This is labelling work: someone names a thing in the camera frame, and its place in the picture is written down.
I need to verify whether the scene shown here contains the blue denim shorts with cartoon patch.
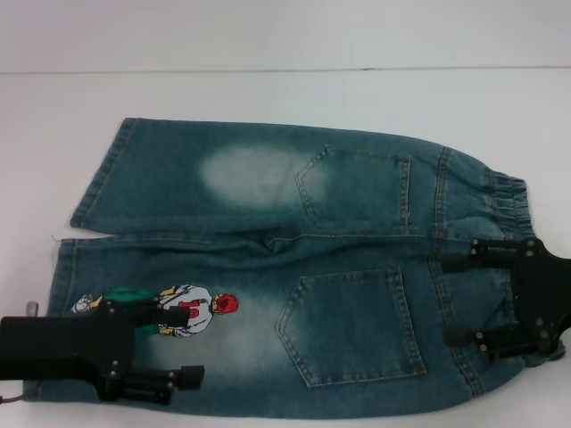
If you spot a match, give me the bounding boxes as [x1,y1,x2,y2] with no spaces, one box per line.
[24,116,567,405]

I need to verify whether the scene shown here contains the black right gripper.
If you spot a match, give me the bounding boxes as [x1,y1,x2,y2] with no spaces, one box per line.
[439,237,571,358]

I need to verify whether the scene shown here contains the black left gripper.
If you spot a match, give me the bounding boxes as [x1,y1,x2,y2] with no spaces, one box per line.
[0,297,206,405]

